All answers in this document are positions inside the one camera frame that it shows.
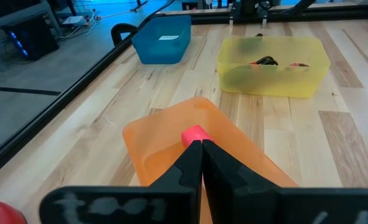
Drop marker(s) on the black computer case blue lights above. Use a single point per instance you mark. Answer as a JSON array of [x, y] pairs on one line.
[[31, 37]]

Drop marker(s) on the blue plastic bin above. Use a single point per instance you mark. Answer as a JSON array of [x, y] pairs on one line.
[[159, 49]]

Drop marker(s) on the red desk lamp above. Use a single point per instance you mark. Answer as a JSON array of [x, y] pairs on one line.
[[0, 214]]

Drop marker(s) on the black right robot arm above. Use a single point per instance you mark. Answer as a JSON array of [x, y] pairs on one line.
[[249, 6]]

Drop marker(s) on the yellow translucent plastic bin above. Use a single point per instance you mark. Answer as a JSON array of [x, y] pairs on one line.
[[274, 84]]

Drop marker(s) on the white device on floor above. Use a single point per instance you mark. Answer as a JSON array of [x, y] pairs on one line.
[[73, 20]]

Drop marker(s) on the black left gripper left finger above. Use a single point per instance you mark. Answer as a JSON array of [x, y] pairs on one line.
[[177, 199]]

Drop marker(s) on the small pink block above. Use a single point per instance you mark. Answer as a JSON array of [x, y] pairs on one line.
[[194, 133]]

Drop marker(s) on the orange translucent plastic bin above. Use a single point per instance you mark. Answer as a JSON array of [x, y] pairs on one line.
[[159, 140]]

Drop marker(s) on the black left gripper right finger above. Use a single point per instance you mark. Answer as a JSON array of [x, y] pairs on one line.
[[233, 196]]

